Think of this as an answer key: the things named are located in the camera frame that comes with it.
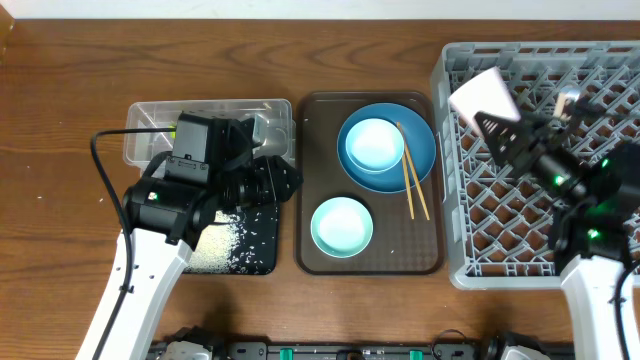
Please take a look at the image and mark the brown serving tray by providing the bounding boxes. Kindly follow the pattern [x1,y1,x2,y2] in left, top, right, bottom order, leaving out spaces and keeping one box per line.
[295,91,445,276]

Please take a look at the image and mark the white rice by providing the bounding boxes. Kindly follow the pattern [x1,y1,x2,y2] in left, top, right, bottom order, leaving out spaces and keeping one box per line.
[184,209,277,275]

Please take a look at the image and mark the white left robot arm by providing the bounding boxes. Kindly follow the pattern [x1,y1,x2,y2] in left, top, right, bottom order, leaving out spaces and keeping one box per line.
[77,112,303,359]

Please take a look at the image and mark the light blue bowl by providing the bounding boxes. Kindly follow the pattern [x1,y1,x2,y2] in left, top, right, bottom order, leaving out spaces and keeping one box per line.
[345,118,404,174]

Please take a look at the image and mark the pink plastic cup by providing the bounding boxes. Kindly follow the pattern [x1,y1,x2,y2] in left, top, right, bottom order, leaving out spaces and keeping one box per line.
[448,67,521,138]

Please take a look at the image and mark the clear plastic waste bin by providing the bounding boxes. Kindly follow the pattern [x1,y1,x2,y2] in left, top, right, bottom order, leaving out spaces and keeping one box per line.
[123,99,296,170]

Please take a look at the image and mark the mint green small bowl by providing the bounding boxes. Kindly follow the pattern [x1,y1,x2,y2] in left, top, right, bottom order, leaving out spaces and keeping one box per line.
[310,197,374,259]

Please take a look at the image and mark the dark blue plate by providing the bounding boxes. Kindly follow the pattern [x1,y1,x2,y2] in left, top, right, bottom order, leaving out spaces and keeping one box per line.
[337,103,436,193]

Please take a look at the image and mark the wooden chopstick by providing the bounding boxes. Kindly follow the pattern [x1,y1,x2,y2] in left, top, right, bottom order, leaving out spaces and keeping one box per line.
[396,122,431,221]
[401,152,415,220]

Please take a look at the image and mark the grey dishwasher rack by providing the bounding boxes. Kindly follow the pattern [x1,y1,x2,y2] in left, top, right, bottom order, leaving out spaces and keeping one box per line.
[431,40,639,290]

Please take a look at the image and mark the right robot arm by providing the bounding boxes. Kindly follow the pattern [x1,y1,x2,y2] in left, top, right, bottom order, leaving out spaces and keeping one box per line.
[474,112,639,359]

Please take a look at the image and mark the black food waste tray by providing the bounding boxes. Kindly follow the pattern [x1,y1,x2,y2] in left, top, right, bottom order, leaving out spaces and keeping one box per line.
[182,199,280,276]

